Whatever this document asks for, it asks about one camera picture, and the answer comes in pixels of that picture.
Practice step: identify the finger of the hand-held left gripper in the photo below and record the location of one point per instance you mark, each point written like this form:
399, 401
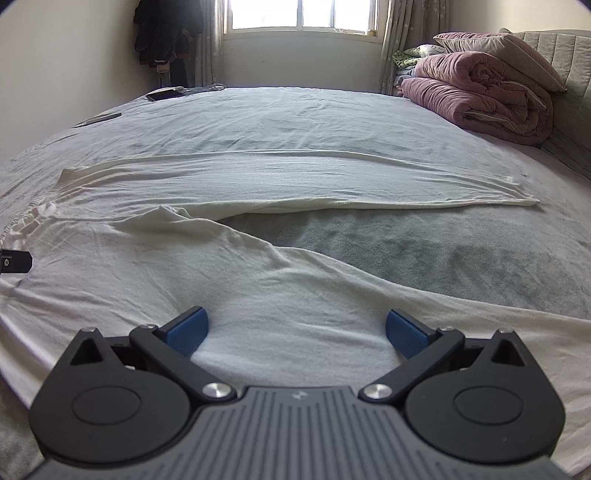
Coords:
16, 261

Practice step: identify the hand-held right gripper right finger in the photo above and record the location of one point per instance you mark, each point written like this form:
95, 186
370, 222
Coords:
406, 332

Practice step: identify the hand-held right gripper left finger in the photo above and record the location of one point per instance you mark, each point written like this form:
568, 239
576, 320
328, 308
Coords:
189, 330

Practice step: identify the white cotton garment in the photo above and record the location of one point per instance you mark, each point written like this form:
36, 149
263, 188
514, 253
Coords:
184, 258

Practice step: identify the hanging dark clothes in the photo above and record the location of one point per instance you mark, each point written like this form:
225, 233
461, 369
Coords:
166, 32

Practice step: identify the flat black device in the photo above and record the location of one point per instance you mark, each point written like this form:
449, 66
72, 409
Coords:
97, 120

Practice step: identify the black smartphone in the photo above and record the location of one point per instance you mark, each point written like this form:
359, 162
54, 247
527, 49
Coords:
164, 95

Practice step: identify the bed with grey blanket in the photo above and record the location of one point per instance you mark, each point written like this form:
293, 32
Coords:
323, 120

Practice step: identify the folded pink quilt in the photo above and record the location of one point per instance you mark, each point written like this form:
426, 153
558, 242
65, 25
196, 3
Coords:
475, 92

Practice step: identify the patterned grey curtain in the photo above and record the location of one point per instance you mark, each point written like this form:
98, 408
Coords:
411, 23
210, 41

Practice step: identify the grey padded headboard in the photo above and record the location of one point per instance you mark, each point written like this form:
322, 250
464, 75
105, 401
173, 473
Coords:
572, 92

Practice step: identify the pink pillow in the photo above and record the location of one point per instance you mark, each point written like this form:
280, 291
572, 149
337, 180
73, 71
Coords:
498, 50

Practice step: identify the window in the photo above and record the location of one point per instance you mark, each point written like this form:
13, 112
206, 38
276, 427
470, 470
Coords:
300, 14

